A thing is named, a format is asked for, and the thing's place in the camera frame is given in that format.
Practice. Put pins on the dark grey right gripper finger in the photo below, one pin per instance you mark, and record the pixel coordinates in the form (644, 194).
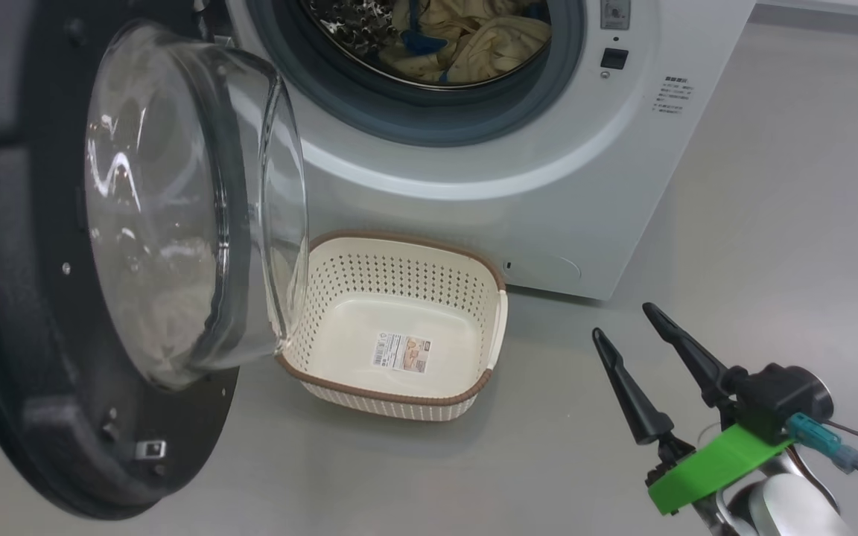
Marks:
(634, 402)
(690, 357)

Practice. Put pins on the dark round glass washer door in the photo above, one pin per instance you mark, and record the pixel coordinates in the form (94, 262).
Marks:
(19, 298)

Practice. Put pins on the pale yellow garment blue trim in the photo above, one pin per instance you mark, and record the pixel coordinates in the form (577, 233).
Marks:
(429, 30)
(511, 45)

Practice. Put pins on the paper product label in basket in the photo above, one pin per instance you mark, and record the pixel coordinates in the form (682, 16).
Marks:
(401, 352)

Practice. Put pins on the white front-load washing machine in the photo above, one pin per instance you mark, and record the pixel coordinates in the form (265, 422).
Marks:
(548, 186)

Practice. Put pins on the cream perforated basket brown rim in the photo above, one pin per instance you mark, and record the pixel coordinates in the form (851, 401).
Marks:
(399, 298)

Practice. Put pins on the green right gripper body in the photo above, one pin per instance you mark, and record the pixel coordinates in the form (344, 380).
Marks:
(712, 469)

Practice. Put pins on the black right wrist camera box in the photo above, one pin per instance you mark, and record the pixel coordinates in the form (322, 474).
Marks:
(779, 398)

